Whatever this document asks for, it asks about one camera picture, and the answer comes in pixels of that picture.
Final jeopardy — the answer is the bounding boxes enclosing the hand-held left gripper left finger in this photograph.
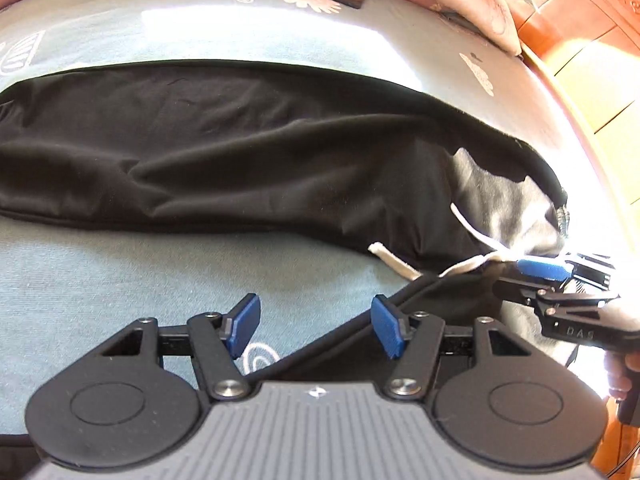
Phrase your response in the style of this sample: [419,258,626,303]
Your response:
[100,294,263,402]

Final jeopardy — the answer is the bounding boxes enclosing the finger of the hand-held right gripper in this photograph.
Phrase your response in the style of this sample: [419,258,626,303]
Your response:
[492,280,553,306]
[517,258,573,282]

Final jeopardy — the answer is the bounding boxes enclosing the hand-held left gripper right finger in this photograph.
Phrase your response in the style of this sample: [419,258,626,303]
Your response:
[371,294,533,402]

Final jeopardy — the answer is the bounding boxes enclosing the black drawstring pants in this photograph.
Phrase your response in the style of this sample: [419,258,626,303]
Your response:
[0,62,581,378]

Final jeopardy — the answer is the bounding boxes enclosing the person's right hand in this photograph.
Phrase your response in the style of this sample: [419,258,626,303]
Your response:
[602,350,633,401]

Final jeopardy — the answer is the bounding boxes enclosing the blue floral bed sheet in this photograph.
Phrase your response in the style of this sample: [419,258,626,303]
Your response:
[0,0,626,456]

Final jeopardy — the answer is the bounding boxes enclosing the wooden bed frame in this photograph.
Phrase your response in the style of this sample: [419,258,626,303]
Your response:
[515,0,640,241]

